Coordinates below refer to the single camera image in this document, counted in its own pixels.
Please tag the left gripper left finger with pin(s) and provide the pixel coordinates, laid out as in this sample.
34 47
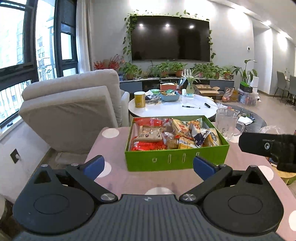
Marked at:
83 176

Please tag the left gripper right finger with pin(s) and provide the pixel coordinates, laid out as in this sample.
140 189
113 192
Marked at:
214 177

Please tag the yellow snack packet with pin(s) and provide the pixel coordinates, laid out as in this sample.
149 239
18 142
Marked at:
185 143

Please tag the yellow bread snack bag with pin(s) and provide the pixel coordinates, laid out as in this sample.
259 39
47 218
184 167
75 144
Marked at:
212 140

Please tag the brown mixed nuts bag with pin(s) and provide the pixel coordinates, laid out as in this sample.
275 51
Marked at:
149 134

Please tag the plastic bag of bread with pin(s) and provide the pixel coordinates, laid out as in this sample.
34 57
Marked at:
271 130

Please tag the dark round side table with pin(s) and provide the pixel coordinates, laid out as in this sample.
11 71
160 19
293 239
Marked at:
253 122

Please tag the clear glass pitcher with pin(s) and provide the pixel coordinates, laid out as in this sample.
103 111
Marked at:
226 122

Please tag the red snack bag in box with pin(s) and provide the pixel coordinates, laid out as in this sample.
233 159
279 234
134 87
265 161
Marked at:
148 146

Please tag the beige armchair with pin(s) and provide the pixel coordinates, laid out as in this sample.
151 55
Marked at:
68 113

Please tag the grey dining chair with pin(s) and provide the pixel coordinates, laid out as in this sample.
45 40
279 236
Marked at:
281 83

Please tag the round white coffee table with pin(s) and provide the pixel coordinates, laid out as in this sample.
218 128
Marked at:
185 106

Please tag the glass vase with plant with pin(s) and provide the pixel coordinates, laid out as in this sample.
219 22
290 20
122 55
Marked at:
190 76

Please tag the blue snack tray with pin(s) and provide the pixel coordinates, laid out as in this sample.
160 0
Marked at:
169 95

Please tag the yellow canister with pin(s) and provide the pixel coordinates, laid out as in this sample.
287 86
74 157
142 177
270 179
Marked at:
139 99

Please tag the red flower decoration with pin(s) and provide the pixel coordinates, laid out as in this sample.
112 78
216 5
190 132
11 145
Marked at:
114 63

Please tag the wall mounted television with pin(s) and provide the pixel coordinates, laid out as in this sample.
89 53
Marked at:
169 38

